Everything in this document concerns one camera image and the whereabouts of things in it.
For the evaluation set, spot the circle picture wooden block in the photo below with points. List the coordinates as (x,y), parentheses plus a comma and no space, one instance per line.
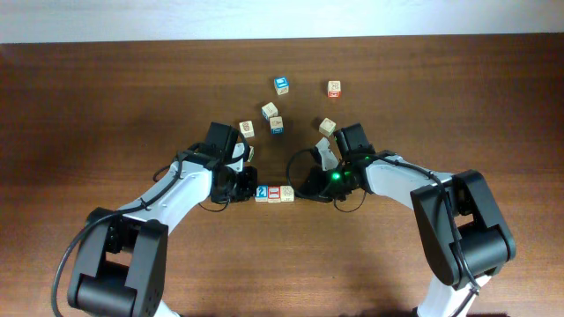
(327,127)

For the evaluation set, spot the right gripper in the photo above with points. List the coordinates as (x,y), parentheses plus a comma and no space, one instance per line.
(309,187)

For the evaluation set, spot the hand picture blue block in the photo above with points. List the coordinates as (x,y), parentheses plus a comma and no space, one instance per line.
(276,125)

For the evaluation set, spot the owl picture wooden block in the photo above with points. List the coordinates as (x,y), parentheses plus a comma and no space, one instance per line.
(247,129)

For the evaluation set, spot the blue number two block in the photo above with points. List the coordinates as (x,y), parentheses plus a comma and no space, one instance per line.
(261,194)

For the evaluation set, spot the blue top wooden block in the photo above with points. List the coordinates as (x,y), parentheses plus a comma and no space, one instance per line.
(281,85)

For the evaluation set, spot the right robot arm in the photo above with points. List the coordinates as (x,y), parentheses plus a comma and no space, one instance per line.
(465,238)

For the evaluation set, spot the blue side tilted block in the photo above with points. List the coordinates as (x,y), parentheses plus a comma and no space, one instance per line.
(269,110)

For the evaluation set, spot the red top wooden block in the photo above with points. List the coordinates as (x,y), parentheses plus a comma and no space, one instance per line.
(274,194)

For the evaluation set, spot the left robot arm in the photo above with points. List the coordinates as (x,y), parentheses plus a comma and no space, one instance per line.
(121,259)

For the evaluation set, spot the green edged wooden block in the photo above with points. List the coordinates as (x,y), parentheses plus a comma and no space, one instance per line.
(251,153)

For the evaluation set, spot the plain picture wooden block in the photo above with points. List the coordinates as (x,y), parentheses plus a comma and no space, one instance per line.
(286,194)

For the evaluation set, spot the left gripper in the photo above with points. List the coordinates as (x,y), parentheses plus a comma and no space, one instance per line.
(248,187)

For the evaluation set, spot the red side wooden block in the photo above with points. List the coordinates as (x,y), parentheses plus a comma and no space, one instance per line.
(334,89)

